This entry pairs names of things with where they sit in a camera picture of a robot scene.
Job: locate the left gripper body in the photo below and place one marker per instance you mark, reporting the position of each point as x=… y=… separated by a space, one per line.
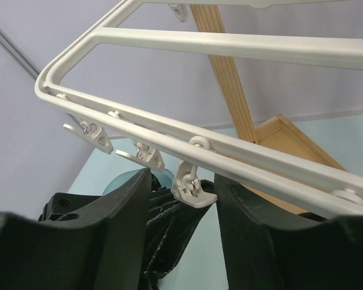
x=71 y=209

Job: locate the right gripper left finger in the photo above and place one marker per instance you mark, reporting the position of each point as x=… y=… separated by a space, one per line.
x=36 y=255

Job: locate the blue plastic sock basin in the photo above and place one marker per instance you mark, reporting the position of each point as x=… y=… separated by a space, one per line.
x=159 y=180

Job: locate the white plastic clip hanger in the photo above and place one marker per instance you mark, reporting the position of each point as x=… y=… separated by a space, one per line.
x=216 y=101

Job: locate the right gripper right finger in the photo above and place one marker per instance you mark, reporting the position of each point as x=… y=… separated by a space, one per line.
x=267 y=247

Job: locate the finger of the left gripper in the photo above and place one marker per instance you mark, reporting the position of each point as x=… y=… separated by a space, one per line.
x=169 y=229

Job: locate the aluminium frame post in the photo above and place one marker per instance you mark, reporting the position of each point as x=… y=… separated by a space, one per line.
x=20 y=57

